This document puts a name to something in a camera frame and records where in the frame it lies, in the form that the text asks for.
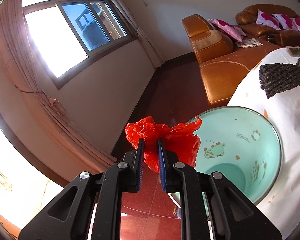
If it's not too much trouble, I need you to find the mint green trash bin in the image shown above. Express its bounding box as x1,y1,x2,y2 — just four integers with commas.
167,106,284,209

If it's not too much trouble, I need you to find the red plastic bag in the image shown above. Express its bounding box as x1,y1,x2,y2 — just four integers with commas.
125,116,202,173

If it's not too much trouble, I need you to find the white printed tablecloth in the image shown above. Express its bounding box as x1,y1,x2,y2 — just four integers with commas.
228,48,300,239

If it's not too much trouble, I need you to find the dark seaweed snack packet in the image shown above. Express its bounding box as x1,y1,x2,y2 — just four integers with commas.
286,46,300,57

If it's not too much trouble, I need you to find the window with grey frame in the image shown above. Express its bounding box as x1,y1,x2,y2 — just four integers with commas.
21,0,136,89

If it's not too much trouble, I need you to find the pink white cushion left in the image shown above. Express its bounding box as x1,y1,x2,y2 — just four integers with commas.
256,10,281,30

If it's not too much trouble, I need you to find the pink pillow on chaise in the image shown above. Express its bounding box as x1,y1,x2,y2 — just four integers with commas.
207,18,246,43

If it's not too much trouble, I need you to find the checkered cloth on sofa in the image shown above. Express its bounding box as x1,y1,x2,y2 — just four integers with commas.
235,38,263,48

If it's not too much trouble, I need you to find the black foam net wrap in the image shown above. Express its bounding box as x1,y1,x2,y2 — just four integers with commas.
259,58,300,99

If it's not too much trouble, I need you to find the pink left curtain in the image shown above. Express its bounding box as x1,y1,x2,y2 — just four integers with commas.
0,0,116,173

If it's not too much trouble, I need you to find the pink white cushion middle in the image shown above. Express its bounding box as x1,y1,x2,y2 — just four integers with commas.
273,14,298,31

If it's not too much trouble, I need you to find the pink curtain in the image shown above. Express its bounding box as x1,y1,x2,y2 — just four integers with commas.
0,0,116,173
111,0,165,68

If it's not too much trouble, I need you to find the brown leather long sofa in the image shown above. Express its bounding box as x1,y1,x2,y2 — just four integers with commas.
236,4,300,47

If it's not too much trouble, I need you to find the orange leather chaise sofa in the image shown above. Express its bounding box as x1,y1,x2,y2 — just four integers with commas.
182,14,279,108

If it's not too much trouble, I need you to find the pink right curtain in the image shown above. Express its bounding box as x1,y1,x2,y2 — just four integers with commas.
111,0,165,68

